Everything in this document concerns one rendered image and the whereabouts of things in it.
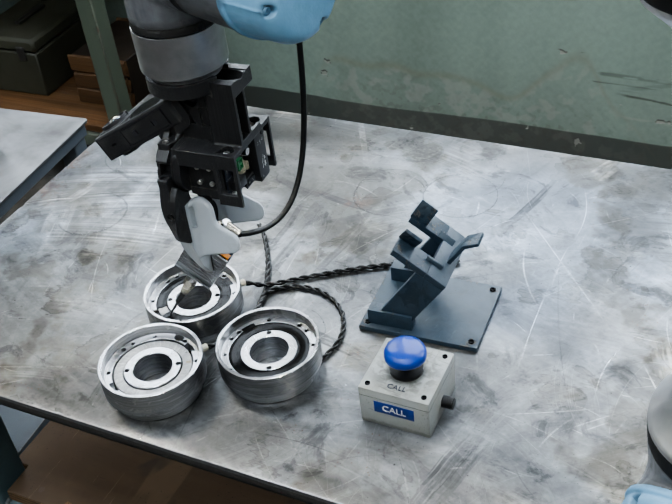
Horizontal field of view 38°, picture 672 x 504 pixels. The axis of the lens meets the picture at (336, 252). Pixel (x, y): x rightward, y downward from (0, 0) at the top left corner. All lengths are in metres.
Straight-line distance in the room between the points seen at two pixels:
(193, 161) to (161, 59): 0.10
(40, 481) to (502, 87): 1.71
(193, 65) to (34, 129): 1.00
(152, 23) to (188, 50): 0.03
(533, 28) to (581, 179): 1.32
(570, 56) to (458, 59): 0.30
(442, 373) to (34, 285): 0.52
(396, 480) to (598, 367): 0.24
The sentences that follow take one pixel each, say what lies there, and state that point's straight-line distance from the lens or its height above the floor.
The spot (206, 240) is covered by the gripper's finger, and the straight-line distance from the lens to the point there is 0.91.
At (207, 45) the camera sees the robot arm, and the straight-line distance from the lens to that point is 0.81.
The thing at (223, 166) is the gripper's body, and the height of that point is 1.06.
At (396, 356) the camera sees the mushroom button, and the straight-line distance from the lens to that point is 0.90.
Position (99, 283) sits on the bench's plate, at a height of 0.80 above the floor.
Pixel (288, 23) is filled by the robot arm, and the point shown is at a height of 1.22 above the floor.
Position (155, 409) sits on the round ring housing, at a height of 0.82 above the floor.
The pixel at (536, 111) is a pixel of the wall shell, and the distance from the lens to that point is 2.65.
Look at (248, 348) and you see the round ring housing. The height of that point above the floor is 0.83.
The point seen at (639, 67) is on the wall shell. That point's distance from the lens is 2.52.
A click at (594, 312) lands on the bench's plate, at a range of 1.06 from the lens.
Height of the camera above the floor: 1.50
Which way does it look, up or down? 38 degrees down
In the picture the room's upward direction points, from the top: 7 degrees counter-clockwise
